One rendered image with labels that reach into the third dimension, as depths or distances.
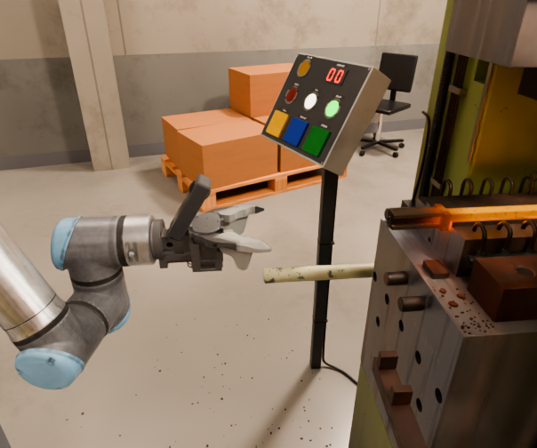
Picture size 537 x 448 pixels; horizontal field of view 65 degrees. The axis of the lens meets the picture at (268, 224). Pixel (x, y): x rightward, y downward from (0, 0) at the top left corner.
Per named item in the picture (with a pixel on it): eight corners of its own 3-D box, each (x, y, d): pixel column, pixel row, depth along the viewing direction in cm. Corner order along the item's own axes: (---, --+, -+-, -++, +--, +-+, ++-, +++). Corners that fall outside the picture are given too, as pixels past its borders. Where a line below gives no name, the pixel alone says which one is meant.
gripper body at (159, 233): (225, 248, 82) (162, 252, 81) (223, 209, 77) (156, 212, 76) (226, 271, 75) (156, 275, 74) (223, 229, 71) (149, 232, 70)
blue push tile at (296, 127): (295, 146, 120) (307, 122, 119) (281, 139, 126) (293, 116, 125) (299, 149, 121) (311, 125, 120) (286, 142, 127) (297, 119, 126)
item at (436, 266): (448, 278, 75) (450, 273, 75) (432, 279, 75) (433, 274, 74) (436, 264, 79) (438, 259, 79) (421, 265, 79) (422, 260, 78)
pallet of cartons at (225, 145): (304, 146, 428) (308, 60, 389) (362, 188, 336) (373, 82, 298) (158, 164, 384) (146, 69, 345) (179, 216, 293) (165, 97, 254)
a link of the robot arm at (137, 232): (130, 206, 76) (118, 232, 68) (157, 204, 77) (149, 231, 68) (137, 248, 81) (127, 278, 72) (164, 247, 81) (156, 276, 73)
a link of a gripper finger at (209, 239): (247, 244, 72) (207, 230, 76) (247, 235, 71) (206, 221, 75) (231, 256, 68) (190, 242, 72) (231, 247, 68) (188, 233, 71)
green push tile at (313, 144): (316, 157, 112) (329, 131, 111) (300, 149, 118) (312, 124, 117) (321, 159, 113) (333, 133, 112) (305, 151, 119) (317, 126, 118)
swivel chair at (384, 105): (388, 139, 449) (400, 51, 407) (418, 156, 403) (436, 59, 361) (340, 143, 435) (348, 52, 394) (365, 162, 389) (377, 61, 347)
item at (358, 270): (264, 288, 125) (264, 274, 123) (262, 277, 130) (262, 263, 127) (408, 280, 129) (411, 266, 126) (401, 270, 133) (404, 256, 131)
